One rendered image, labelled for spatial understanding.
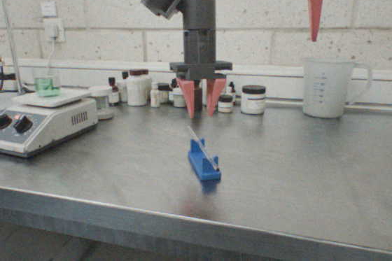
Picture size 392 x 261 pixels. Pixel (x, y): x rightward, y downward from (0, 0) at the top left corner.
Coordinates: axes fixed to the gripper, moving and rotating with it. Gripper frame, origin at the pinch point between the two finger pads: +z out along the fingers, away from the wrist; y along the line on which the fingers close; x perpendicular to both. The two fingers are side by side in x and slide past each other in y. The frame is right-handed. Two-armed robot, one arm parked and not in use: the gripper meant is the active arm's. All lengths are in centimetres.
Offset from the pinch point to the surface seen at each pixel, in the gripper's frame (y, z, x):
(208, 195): 2.7, 8.4, 14.8
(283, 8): -35, -22, -35
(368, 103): -56, 7, -20
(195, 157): 2.1, 7.0, 4.1
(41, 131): 29.3, 3.0, -6.9
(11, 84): 57, 2, -73
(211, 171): 0.9, 7.2, 9.9
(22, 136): 32.6, 3.5, -6.4
